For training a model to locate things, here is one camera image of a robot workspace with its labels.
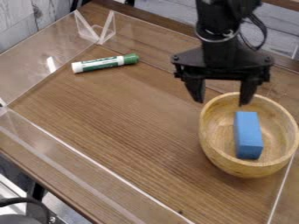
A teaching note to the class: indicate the green and white marker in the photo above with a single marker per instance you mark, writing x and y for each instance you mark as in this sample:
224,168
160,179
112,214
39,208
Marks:
116,61

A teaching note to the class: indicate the blue rectangular block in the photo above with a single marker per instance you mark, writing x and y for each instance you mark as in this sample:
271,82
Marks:
247,133

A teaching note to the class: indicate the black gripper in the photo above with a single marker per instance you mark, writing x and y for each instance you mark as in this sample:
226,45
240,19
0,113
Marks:
222,64

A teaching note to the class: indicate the clear acrylic tray wall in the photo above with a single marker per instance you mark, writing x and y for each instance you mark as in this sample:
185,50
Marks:
108,137

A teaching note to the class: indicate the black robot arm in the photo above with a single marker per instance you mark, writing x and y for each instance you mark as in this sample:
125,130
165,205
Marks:
219,20

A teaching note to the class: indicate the brown wooden bowl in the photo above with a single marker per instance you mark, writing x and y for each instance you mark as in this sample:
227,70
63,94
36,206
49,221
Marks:
279,133

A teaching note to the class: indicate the black table leg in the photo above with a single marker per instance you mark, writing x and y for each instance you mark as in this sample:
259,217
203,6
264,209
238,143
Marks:
37,192

